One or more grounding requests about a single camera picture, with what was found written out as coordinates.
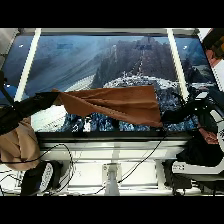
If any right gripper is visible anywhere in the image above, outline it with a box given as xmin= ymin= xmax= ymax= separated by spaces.
xmin=160 ymin=107 xmax=188 ymax=126

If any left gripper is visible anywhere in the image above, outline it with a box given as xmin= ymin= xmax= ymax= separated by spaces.
xmin=33 ymin=91 xmax=62 ymax=108

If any brown garment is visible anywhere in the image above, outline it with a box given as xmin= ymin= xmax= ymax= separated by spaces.
xmin=51 ymin=85 xmax=164 ymax=129

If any heap of clothes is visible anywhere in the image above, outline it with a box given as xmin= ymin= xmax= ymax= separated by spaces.
xmin=201 ymin=28 xmax=224 ymax=69

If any red garment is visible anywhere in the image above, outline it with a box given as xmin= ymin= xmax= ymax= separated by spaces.
xmin=199 ymin=127 xmax=219 ymax=146

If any black garment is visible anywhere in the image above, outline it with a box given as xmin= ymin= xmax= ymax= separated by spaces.
xmin=175 ymin=133 xmax=224 ymax=168

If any beige garment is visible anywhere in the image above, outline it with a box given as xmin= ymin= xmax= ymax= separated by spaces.
xmin=0 ymin=117 xmax=42 ymax=172

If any black cable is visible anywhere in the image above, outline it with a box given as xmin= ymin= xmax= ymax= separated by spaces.
xmin=0 ymin=143 xmax=76 ymax=196
xmin=94 ymin=130 xmax=171 ymax=196

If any silver frame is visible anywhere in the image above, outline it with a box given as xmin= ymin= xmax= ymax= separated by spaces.
xmin=0 ymin=28 xmax=224 ymax=197

